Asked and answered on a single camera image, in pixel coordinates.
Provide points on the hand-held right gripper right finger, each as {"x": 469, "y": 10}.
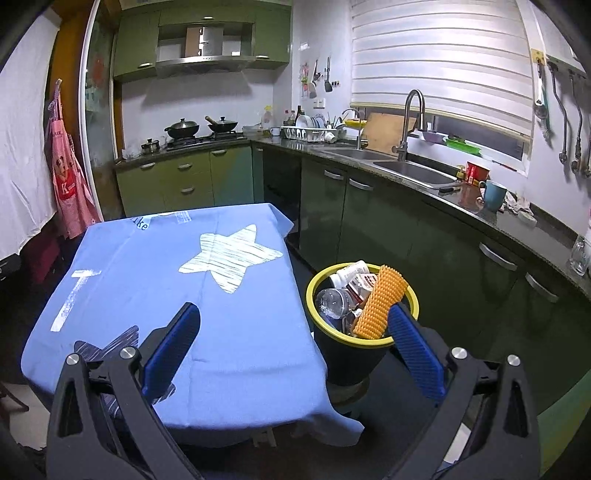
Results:
{"x": 418, "y": 355}

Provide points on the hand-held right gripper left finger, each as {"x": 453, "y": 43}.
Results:
{"x": 173, "y": 355}

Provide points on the orange spiky roller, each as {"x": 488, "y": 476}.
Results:
{"x": 378, "y": 304}

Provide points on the yellow-rimmed dark trash bin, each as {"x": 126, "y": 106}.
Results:
{"x": 351, "y": 360}

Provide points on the clear plastic water bottle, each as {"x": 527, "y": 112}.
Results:
{"x": 332, "y": 302}

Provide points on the white pill bottle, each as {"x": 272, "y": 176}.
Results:
{"x": 353, "y": 272}

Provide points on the blue printed tablecloth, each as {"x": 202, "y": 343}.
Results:
{"x": 138, "y": 258}

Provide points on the green lower cabinets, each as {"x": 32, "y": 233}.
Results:
{"x": 369, "y": 221}

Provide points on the green cabinets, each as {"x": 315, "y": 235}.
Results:
{"x": 136, "y": 41}
{"x": 369, "y": 221}

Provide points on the red cushioned chair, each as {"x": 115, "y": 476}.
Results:
{"x": 41, "y": 258}

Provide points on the blue mug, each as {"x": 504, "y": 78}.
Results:
{"x": 494, "y": 196}

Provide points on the crumpled dish rag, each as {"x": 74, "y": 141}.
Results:
{"x": 519, "y": 207}

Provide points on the steel sink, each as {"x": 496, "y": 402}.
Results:
{"x": 406, "y": 170}

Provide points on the clear glass jar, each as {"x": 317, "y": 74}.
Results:
{"x": 579, "y": 256}

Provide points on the red cup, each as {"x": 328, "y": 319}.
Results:
{"x": 478, "y": 173}

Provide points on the black built-in appliance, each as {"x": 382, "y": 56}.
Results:
{"x": 281, "y": 189}

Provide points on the pink checked apron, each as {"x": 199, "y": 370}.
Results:
{"x": 69, "y": 184}

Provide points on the small steel pot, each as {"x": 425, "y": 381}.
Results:
{"x": 150, "y": 146}

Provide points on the green plastic tray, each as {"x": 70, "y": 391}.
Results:
{"x": 461, "y": 145}

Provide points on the gas stove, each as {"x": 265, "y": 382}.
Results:
{"x": 203, "y": 140}

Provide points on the purple soap tray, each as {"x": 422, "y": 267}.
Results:
{"x": 431, "y": 137}

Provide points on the black lidded wok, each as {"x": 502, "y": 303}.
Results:
{"x": 182, "y": 129}
{"x": 222, "y": 124}

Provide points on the wooden cutting board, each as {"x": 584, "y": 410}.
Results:
{"x": 383, "y": 131}

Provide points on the steel kitchen faucet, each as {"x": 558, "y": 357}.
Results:
{"x": 406, "y": 124}

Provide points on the yellow basket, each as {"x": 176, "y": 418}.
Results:
{"x": 354, "y": 123}

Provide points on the white hanging cloth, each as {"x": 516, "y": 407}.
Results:
{"x": 23, "y": 161}

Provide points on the white dish rack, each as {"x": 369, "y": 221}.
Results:
{"x": 307, "y": 134}

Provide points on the glass sliding door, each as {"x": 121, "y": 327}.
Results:
{"x": 99, "y": 115}

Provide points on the cooking oil bottle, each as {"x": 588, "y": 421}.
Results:
{"x": 266, "y": 119}

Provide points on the row of condiment bottles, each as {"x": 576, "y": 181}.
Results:
{"x": 293, "y": 119}

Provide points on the black hanging spatula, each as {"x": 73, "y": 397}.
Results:
{"x": 328, "y": 85}

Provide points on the steel range hood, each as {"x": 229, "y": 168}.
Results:
{"x": 203, "y": 63}

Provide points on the white window blind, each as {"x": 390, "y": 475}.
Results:
{"x": 438, "y": 60}

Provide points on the green upper cabinets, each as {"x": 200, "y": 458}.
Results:
{"x": 136, "y": 41}

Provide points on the white wall socket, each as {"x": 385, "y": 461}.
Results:
{"x": 320, "y": 103}

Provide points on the wall sticker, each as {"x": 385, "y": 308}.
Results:
{"x": 304, "y": 78}

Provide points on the wall utensil rail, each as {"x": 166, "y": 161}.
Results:
{"x": 561, "y": 64}

